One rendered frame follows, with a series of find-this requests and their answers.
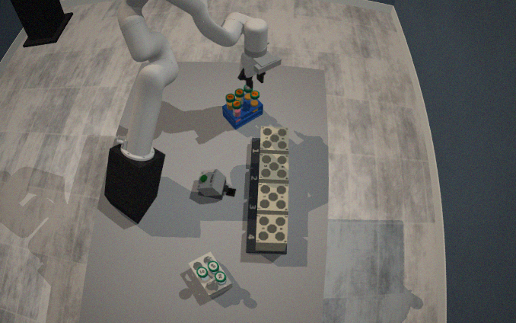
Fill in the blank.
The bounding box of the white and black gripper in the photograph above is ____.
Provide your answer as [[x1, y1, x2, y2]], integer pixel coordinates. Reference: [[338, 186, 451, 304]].
[[237, 51, 266, 89]]

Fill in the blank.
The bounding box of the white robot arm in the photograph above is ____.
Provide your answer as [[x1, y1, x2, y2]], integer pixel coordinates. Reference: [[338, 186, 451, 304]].
[[115, 0, 282, 161]]

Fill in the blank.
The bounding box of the clear tube with green cap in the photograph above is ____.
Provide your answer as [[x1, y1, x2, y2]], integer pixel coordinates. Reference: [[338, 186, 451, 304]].
[[208, 261, 220, 275], [196, 267, 209, 281], [215, 271, 227, 285]]

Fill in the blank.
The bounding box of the blue tube rack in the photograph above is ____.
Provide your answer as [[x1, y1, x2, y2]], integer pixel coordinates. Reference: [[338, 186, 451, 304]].
[[223, 99, 263, 130]]

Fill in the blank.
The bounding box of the clear plastic tube rack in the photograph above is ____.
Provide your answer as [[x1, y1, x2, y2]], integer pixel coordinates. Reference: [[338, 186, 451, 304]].
[[190, 252, 233, 298]]

